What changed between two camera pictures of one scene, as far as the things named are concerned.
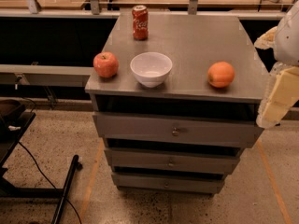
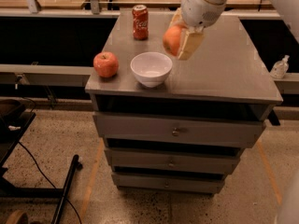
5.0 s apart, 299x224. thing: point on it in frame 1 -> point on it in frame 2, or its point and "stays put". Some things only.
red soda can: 140,22 stays put
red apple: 106,64 stays put
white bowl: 150,68 stays put
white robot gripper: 288,41 -> 199,10
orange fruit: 220,74 -> 171,38
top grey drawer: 230,131 stays put
